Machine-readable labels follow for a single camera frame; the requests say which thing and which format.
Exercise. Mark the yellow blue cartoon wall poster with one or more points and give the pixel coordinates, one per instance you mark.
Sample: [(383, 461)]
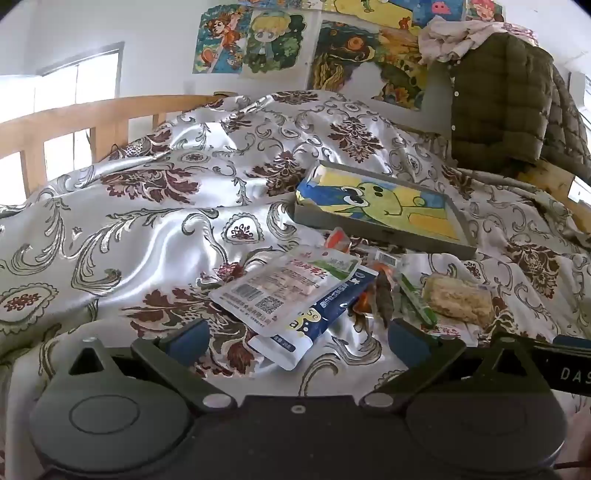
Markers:
[(397, 11)]

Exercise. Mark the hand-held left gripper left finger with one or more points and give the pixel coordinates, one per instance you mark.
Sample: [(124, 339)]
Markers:
[(187, 341)]

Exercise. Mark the green edged snack packet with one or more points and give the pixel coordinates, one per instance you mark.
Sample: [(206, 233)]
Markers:
[(415, 300)]

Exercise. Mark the small orange white packet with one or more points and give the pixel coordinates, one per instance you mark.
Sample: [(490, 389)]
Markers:
[(337, 240)]

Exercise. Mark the white barcode snack packet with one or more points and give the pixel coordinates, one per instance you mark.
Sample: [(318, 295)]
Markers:
[(281, 288)]

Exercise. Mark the floral satin blanket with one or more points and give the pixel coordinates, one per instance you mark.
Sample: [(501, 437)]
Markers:
[(161, 207)]

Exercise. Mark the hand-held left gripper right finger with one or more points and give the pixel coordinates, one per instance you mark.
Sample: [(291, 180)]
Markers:
[(408, 339)]

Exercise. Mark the rice crisp snack packet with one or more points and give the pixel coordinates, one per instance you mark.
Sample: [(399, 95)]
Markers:
[(457, 297)]

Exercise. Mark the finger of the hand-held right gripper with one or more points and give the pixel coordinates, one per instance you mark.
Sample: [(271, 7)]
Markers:
[(563, 371)]

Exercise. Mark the swirly yellow green wall poster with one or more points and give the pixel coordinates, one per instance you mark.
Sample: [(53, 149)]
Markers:
[(364, 60)]

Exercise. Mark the blue and white snack packet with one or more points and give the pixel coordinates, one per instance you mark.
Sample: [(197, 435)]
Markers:
[(318, 323)]

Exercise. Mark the pink crumpled cloth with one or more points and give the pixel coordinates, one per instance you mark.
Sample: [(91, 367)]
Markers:
[(457, 39)]

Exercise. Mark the brown dried snack packet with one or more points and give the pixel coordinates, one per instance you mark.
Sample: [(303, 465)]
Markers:
[(385, 300)]

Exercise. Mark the window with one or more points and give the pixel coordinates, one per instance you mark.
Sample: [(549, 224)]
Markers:
[(81, 74)]

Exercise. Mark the grey shallow tray box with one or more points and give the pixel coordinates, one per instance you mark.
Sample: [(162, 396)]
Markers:
[(383, 233)]

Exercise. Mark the wooden board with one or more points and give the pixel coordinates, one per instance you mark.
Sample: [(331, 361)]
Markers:
[(545, 180)]

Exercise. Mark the cartoon painting paper sheet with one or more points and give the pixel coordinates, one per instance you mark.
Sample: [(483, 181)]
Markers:
[(378, 203)]

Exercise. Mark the olive green puffer jacket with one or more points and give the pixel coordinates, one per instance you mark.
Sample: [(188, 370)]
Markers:
[(503, 101)]

